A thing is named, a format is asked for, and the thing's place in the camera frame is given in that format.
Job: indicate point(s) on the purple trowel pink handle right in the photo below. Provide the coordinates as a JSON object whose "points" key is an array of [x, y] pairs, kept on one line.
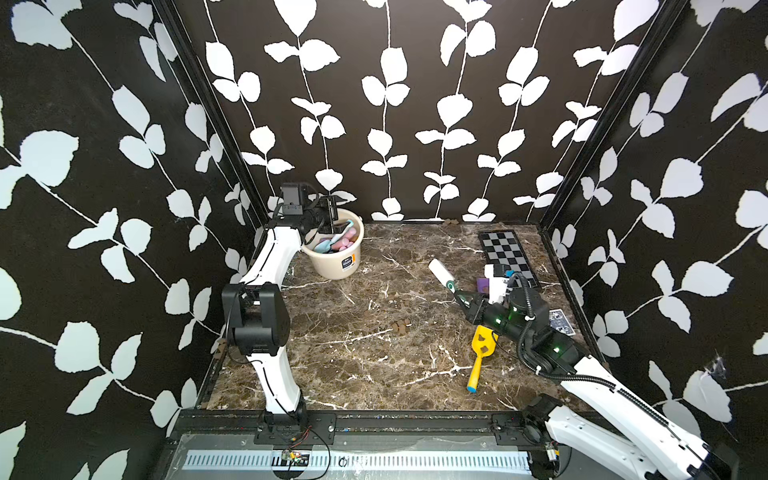
{"points": [[483, 285]]}

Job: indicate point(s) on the black front rail base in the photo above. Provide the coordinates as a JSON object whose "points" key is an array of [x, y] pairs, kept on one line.
{"points": [[507, 428]]}

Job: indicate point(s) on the playing card deck box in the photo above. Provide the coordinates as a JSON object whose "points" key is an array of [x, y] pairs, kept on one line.
{"points": [[560, 322]]}

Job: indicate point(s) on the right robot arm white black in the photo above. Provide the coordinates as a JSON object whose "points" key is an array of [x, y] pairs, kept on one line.
{"points": [[641, 443]]}

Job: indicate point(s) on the green white scrub brush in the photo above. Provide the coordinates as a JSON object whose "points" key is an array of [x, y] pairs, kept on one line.
{"points": [[444, 277]]}

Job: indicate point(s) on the purple square trowel front row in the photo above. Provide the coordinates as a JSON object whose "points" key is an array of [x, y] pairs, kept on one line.
{"points": [[344, 243]]}

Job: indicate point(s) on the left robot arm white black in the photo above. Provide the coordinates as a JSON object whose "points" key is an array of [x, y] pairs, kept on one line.
{"points": [[257, 321]]}

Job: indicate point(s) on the white perforated cable tray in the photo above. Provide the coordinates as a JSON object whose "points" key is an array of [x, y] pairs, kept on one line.
{"points": [[511, 462]]}

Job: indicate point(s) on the yellow trowel yellow handle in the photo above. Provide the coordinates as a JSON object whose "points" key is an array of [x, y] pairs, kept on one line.
{"points": [[483, 345]]}

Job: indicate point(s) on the cream plastic bucket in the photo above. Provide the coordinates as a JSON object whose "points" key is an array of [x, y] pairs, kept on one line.
{"points": [[337, 265]]}

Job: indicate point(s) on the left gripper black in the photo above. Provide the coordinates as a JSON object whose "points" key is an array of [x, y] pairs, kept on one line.
{"points": [[328, 203]]}

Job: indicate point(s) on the black white checkerboard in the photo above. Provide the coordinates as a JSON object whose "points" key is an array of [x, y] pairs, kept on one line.
{"points": [[502, 247]]}

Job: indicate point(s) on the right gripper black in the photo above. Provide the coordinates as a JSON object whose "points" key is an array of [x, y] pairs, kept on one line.
{"points": [[480, 309]]}

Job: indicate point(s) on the light blue trowel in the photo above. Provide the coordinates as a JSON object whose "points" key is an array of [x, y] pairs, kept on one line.
{"points": [[324, 246]]}

